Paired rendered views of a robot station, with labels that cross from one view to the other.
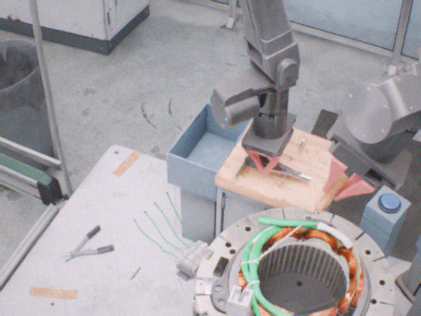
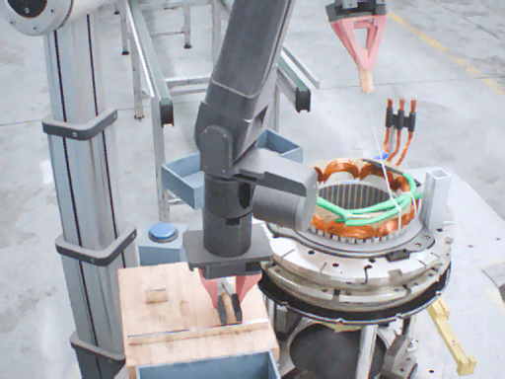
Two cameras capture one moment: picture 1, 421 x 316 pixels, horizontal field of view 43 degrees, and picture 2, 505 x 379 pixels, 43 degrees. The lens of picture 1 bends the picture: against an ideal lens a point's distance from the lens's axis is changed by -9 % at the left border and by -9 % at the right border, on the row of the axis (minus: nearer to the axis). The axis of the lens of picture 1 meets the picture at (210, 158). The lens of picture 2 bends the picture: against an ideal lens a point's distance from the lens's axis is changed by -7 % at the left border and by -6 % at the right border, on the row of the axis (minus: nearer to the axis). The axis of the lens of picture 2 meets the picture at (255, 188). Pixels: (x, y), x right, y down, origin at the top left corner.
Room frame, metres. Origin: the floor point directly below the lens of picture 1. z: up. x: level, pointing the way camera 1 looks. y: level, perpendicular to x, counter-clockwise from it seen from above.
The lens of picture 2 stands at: (1.10, 0.45, 1.65)
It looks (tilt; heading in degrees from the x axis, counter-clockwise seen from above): 31 degrees down; 232
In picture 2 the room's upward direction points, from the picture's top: straight up
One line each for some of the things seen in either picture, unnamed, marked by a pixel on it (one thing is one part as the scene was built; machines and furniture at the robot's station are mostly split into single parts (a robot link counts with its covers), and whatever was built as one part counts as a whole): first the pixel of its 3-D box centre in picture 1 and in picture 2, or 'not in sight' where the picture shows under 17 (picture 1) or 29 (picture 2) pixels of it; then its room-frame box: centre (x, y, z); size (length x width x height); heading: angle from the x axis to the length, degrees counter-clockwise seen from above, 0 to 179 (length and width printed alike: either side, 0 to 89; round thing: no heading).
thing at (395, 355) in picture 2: not in sight; (400, 358); (0.43, -0.03, 0.85); 0.06 x 0.04 x 0.05; 21
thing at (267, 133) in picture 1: (270, 120); (227, 230); (0.72, -0.10, 1.20); 0.10 x 0.07 x 0.07; 155
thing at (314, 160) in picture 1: (284, 165); (192, 312); (0.75, -0.14, 1.05); 0.20 x 0.19 x 0.02; 64
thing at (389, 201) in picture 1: (390, 201); (163, 230); (0.68, -0.35, 1.04); 0.04 x 0.04 x 0.01
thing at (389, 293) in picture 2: not in sight; (371, 292); (0.54, -0.02, 1.05); 0.09 x 0.04 x 0.01; 159
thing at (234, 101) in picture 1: (252, 86); (263, 168); (0.70, -0.06, 1.29); 0.11 x 0.09 x 0.12; 120
